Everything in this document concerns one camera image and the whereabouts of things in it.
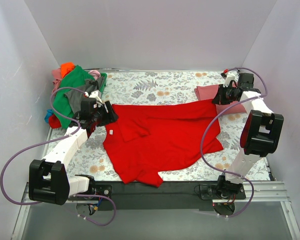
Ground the red t-shirt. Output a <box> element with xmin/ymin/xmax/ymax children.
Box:
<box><xmin>103</xmin><ymin>100</ymin><xmax>223</xmax><ymax>187</ymax></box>

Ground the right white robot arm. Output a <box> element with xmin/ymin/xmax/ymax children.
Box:
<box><xmin>212</xmin><ymin>70</ymin><xmax>284</xmax><ymax>199</ymax></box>

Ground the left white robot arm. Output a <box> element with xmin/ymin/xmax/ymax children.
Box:
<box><xmin>28</xmin><ymin>97</ymin><xmax>119</xmax><ymax>205</ymax></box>

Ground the folded pink t-shirt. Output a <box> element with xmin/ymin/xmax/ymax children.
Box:
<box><xmin>194</xmin><ymin>84</ymin><xmax>246</xmax><ymax>115</ymax></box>

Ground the grey t-shirt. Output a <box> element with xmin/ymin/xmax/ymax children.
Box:
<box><xmin>64</xmin><ymin>78</ymin><xmax>97</xmax><ymax>114</ymax></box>

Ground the floral patterned table mat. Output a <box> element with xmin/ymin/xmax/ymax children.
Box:
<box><xmin>39</xmin><ymin>69</ymin><xmax>270</xmax><ymax>182</ymax></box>

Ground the red garment in pile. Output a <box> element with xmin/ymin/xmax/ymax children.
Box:
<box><xmin>48</xmin><ymin>114</ymin><xmax>62</xmax><ymax>129</ymax></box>

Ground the green plastic basket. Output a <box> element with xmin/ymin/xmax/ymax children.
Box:
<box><xmin>88</xmin><ymin>70</ymin><xmax>107</xmax><ymax>95</ymax></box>

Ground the green t-shirt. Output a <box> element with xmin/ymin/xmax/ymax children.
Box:
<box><xmin>52</xmin><ymin>62</ymin><xmax>107</xmax><ymax>129</ymax></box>

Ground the blue t-shirt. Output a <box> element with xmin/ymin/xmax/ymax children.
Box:
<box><xmin>44</xmin><ymin>109</ymin><xmax>55</xmax><ymax>124</ymax></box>

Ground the orange t-shirt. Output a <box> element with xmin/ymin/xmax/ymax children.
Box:
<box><xmin>60</xmin><ymin>62</ymin><xmax>76</xmax><ymax>78</ymax></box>

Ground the pink t-shirt in pile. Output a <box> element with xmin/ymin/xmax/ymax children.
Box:
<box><xmin>51</xmin><ymin>68</ymin><xmax>64</xmax><ymax>93</ymax></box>

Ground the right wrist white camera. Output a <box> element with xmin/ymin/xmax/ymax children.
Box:
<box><xmin>220</xmin><ymin>69</ymin><xmax>237</xmax><ymax>87</ymax></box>

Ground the wrist white camera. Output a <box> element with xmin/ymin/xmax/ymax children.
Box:
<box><xmin>220</xmin><ymin>69</ymin><xmax>237</xmax><ymax>87</ymax></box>
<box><xmin>84</xmin><ymin>90</ymin><xmax>103</xmax><ymax>106</ymax></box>

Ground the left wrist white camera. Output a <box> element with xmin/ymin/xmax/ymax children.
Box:
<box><xmin>84</xmin><ymin>90</ymin><xmax>103</xmax><ymax>106</ymax></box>

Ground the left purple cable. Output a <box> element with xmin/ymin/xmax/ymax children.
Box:
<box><xmin>0</xmin><ymin>86</ymin><xmax>117</xmax><ymax>227</ymax></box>

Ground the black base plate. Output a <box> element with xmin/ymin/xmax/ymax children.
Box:
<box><xmin>67</xmin><ymin>180</ymin><xmax>246</xmax><ymax>212</ymax></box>

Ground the aluminium frame rail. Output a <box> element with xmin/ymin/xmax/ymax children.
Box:
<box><xmin>21</xmin><ymin>181</ymin><xmax>291</xmax><ymax>203</ymax></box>

